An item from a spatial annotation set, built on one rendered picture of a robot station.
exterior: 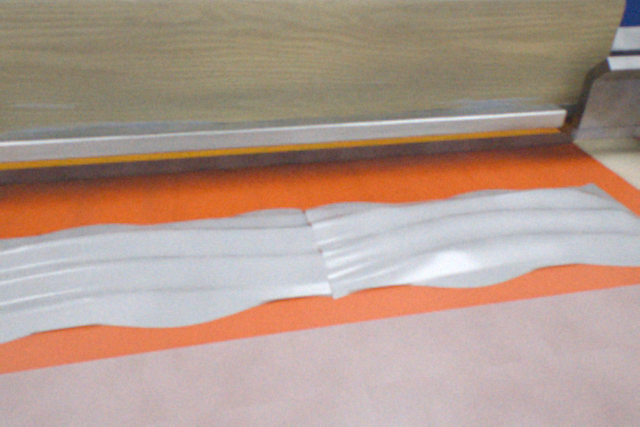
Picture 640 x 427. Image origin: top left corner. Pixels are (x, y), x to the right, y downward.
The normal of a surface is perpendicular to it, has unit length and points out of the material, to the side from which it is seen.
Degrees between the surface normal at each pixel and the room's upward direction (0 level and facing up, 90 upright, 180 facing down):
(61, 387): 32
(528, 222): 2
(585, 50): 56
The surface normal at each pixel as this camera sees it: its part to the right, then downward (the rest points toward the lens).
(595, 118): 0.22, 0.49
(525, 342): 0.04, -0.87
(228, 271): 0.05, -0.46
